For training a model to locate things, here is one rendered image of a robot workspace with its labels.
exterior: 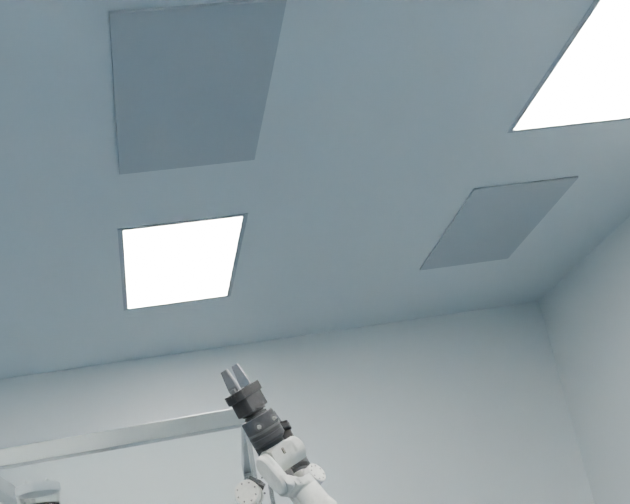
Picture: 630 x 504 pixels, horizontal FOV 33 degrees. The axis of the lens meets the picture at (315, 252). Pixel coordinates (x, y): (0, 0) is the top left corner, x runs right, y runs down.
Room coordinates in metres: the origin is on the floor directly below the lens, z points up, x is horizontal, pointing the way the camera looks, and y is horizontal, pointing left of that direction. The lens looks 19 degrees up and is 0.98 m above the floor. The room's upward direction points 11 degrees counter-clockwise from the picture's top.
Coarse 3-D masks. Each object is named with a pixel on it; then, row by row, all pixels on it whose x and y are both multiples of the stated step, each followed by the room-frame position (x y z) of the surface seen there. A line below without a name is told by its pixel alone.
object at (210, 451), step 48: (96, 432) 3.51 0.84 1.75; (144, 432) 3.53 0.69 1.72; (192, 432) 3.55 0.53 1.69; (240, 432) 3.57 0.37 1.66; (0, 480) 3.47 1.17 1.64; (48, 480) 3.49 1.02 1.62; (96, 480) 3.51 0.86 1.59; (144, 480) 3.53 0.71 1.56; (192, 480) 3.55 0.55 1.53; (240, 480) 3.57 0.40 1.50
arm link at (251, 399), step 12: (252, 384) 2.60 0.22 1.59; (228, 396) 2.59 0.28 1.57; (240, 396) 2.56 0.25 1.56; (252, 396) 2.59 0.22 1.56; (240, 408) 2.58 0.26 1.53; (252, 408) 2.58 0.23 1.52; (264, 408) 2.62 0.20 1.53; (252, 420) 2.58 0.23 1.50; (264, 420) 2.59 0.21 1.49; (276, 420) 2.61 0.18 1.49; (252, 432) 2.60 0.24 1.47
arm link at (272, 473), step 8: (264, 456) 2.61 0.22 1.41; (256, 464) 2.64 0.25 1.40; (264, 464) 2.61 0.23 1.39; (272, 464) 2.60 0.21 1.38; (264, 472) 2.63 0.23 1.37; (272, 472) 2.60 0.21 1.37; (280, 472) 2.60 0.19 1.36; (272, 480) 2.62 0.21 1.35; (280, 480) 2.60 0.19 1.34; (288, 480) 2.60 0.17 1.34; (296, 480) 2.61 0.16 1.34; (304, 480) 2.62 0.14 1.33; (312, 480) 2.63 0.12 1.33; (272, 488) 2.64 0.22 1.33; (280, 488) 2.62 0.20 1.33; (288, 488) 2.61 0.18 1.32; (296, 488) 2.61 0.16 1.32; (288, 496) 2.65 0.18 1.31; (296, 496) 2.64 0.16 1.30
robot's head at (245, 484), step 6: (246, 480) 2.90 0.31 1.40; (240, 486) 2.90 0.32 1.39; (246, 486) 2.90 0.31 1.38; (252, 486) 2.89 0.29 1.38; (258, 486) 2.93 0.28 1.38; (240, 492) 2.90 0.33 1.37; (246, 492) 2.90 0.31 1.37; (252, 492) 2.89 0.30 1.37; (258, 492) 2.89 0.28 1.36; (240, 498) 2.90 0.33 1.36; (246, 498) 2.90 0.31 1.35; (252, 498) 2.89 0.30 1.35; (258, 498) 2.92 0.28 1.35
